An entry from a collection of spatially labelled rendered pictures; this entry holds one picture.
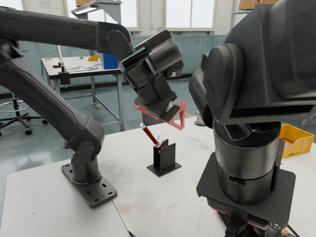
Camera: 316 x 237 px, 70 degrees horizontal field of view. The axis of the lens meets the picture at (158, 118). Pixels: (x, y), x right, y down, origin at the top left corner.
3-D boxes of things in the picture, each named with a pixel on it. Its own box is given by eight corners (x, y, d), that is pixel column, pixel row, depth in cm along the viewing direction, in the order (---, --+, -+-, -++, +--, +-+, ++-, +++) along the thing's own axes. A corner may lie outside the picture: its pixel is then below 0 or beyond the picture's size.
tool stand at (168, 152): (154, 175, 67) (135, 155, 60) (175, 150, 69) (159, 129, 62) (166, 185, 62) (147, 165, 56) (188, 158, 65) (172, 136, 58)
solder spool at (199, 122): (197, 119, 98) (198, 108, 96) (211, 122, 95) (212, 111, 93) (191, 124, 93) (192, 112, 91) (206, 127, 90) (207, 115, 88)
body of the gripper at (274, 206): (213, 158, 33) (208, 123, 28) (294, 181, 27) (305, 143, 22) (196, 198, 29) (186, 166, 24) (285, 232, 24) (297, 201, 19)
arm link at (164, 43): (177, 56, 53) (153, 7, 49) (185, 61, 45) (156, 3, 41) (136, 81, 55) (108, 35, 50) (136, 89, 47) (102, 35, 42)
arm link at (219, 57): (172, 102, 30) (184, 3, 22) (233, 98, 31) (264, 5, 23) (196, 175, 21) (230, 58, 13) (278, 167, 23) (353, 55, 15)
